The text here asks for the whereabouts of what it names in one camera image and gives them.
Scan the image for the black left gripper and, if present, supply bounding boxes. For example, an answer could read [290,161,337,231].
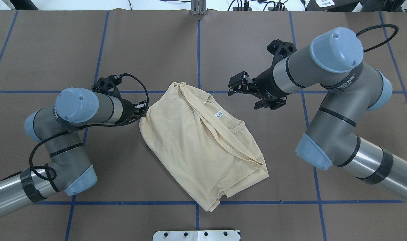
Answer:
[120,99,149,125]

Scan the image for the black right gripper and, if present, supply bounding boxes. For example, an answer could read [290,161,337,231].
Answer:
[227,69,287,111]

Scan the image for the beige long-sleeve printed shirt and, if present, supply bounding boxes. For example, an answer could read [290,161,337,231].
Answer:
[139,82,269,212]

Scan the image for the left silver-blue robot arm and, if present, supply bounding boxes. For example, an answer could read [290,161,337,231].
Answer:
[0,87,149,218]

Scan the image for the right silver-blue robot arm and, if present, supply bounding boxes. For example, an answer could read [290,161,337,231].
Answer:
[228,27,407,203]

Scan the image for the dark equipment box top right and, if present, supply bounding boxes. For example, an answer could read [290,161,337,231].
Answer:
[305,0,405,12]

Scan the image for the brown table mat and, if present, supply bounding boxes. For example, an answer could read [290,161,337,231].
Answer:
[0,9,407,241]

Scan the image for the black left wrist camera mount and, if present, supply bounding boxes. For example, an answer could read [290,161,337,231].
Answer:
[91,75,122,100]

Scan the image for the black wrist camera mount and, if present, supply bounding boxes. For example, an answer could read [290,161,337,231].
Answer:
[91,75,122,100]
[266,39,297,67]

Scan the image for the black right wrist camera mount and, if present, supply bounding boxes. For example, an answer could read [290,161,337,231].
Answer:
[266,39,297,67]

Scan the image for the black cables at table edge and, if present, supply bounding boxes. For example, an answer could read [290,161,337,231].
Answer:
[227,0,289,12]

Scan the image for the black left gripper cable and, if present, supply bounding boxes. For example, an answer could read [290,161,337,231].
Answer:
[28,73,150,181]

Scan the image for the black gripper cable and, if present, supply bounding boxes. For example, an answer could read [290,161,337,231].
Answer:
[28,73,150,181]
[355,23,399,53]

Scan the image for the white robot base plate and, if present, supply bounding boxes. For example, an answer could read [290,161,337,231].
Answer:
[152,230,241,241]

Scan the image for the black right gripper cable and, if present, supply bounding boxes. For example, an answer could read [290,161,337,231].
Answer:
[355,23,399,53]

